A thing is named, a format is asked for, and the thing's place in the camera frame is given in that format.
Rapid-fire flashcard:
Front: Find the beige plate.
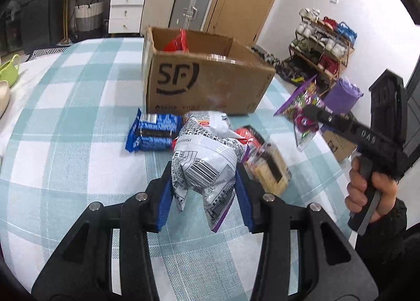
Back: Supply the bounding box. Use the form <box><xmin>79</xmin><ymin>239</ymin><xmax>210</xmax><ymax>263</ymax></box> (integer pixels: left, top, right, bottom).
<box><xmin>0</xmin><ymin>80</ymin><xmax>10</xmax><ymax>119</ymax></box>

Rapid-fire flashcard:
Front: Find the woven laundry basket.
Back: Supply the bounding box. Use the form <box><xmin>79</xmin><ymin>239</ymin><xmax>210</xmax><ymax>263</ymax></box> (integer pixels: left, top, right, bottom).
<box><xmin>74</xmin><ymin>0</ymin><xmax>104</xmax><ymax>33</ymax></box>

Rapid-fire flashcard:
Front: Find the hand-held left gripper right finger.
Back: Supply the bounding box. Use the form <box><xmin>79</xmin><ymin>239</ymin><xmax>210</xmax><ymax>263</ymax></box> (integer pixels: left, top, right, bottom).
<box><xmin>235</xmin><ymin>163</ymin><xmax>380</xmax><ymax>301</ymax></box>

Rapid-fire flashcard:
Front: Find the grey printed snack bag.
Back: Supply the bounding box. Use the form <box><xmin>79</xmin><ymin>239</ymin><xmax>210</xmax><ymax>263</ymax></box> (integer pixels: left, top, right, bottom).
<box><xmin>171</xmin><ymin>117</ymin><xmax>245</xmax><ymax>233</ymax></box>

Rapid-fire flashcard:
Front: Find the striped rug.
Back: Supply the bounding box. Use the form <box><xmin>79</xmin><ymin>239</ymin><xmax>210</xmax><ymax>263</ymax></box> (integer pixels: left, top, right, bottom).
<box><xmin>26</xmin><ymin>47</ymin><xmax>71</xmax><ymax>60</ymax></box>

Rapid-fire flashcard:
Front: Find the scattered shoes pile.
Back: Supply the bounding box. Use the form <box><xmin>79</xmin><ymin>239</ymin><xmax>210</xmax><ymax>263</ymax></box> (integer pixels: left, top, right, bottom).
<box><xmin>253</xmin><ymin>45</ymin><xmax>316</xmax><ymax>84</ymax></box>

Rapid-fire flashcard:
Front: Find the purple candy packet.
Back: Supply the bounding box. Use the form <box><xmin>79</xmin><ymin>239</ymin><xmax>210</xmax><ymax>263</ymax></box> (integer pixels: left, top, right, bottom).
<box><xmin>274</xmin><ymin>75</ymin><xmax>324</xmax><ymax>152</ymax></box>

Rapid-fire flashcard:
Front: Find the small red white snack packet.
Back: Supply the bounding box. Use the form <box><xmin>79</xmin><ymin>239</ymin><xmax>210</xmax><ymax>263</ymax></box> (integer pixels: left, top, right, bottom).
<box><xmin>234</xmin><ymin>126</ymin><xmax>266</xmax><ymax>151</ymax></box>

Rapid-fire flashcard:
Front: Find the person's right forearm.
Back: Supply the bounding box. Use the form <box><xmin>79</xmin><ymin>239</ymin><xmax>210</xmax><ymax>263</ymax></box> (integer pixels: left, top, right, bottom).
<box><xmin>356</xmin><ymin>198</ymin><xmax>409</xmax><ymax>275</ymax></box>

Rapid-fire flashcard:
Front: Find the shoe rack with shoes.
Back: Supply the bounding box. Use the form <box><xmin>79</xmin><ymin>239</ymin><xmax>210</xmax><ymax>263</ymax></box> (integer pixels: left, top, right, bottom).
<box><xmin>290</xmin><ymin>8</ymin><xmax>358</xmax><ymax>90</ymax></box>

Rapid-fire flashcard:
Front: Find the brown cardboard box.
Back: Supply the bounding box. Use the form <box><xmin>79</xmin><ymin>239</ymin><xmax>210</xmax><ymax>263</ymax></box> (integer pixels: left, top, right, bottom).
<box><xmin>142</xmin><ymin>26</ymin><xmax>276</xmax><ymax>116</ymax></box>

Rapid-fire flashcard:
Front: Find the large red chip bag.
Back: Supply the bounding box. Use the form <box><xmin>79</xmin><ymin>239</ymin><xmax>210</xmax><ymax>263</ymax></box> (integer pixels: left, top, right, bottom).
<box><xmin>162</xmin><ymin>30</ymin><xmax>189</xmax><ymax>53</ymax></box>

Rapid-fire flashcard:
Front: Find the green mug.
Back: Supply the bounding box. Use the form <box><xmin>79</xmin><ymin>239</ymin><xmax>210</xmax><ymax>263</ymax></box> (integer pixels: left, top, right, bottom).
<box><xmin>0</xmin><ymin>55</ymin><xmax>21</xmax><ymax>88</ymax></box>

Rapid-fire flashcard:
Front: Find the blue cookie packet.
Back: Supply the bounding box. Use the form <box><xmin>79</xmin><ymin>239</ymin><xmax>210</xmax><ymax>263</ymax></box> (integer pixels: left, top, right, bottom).
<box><xmin>125</xmin><ymin>108</ymin><xmax>182</xmax><ymax>152</ymax></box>

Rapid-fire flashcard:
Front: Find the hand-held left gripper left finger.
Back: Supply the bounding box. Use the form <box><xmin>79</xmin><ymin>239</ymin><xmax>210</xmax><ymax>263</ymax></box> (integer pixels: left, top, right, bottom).
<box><xmin>31</xmin><ymin>161</ymin><xmax>174</xmax><ymax>301</ymax></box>

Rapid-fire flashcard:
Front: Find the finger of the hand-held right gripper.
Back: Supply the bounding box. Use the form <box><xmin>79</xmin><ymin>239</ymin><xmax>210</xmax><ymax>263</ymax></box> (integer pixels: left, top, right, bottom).
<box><xmin>303</xmin><ymin>104</ymin><xmax>356</xmax><ymax>139</ymax></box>

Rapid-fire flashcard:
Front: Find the silver suitcase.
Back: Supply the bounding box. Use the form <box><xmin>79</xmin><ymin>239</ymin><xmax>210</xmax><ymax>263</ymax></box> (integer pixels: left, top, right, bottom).
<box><xmin>169</xmin><ymin>0</ymin><xmax>213</xmax><ymax>31</ymax></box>

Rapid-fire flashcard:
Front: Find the purple yoga mat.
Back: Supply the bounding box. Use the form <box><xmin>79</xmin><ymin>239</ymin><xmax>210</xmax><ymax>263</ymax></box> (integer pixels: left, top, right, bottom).
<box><xmin>323</xmin><ymin>77</ymin><xmax>363</xmax><ymax>115</ymax></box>

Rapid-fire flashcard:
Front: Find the brown paper bag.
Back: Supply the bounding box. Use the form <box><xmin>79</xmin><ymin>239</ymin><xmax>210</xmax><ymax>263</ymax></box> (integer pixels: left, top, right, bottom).
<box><xmin>323</xmin><ymin>126</ymin><xmax>358</xmax><ymax>162</ymax></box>

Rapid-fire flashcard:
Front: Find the person's right hand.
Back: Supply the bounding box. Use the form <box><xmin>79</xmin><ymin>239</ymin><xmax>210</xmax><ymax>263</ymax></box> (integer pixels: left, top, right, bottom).
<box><xmin>345</xmin><ymin>157</ymin><xmax>399</xmax><ymax>223</ymax></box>

